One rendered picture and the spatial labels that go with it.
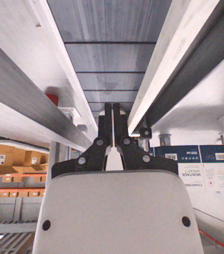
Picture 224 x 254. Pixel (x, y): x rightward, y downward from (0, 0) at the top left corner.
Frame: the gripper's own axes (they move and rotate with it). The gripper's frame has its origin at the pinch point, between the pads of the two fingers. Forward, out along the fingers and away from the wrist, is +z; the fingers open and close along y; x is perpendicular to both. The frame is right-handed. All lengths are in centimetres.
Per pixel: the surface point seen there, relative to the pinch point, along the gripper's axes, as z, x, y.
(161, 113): 11.0, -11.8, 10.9
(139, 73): 5.2, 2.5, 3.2
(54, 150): 6.9, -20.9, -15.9
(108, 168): -1.6, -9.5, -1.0
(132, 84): 5.9, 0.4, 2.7
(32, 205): 46, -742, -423
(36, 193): 87, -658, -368
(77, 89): 6.8, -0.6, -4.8
